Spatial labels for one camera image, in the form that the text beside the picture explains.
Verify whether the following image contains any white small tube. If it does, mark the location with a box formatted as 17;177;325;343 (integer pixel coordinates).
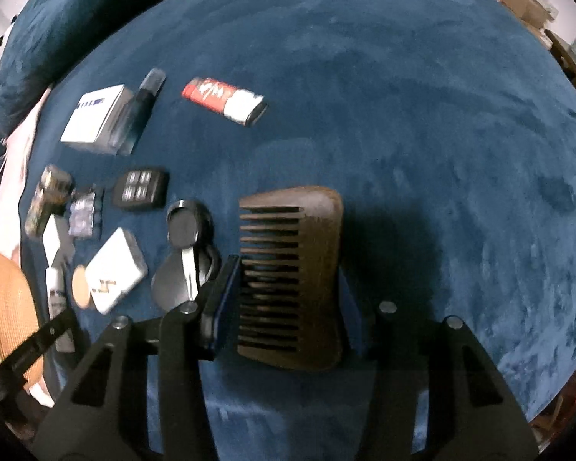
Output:
45;267;76;354

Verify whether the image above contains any white square box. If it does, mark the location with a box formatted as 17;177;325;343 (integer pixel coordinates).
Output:
85;227;149;315

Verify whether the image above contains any black folding knife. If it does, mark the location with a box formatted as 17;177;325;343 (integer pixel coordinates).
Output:
152;200;221;312

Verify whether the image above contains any white charger plug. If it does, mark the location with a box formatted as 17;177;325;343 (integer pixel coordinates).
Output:
42;214;76;267

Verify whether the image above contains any amber supplement bottle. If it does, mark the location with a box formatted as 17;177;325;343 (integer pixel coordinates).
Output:
25;164;74;238

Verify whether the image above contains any brown wooden comb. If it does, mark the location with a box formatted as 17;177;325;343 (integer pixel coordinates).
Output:
237;186;343;371

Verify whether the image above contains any red white tube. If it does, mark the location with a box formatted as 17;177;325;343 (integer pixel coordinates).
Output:
182;77;268;126

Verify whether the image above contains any orange plastic basket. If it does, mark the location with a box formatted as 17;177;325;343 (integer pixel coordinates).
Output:
0;253;39;363

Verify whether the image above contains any round wooden disc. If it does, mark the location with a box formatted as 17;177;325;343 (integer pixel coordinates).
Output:
71;264;92;309

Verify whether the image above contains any blue battery pack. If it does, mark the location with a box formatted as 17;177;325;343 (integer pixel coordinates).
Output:
68;186;104;239

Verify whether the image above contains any black car key fob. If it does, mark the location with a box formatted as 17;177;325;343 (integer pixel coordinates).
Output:
112;167;169;211

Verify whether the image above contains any white blue medicine box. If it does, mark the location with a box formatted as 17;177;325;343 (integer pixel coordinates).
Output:
60;85;134;154

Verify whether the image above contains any dark clear spray bottle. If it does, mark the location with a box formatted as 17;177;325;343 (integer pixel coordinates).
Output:
109;68;166;155

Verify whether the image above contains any blue plush blanket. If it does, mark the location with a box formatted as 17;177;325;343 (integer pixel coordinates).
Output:
0;0;576;460

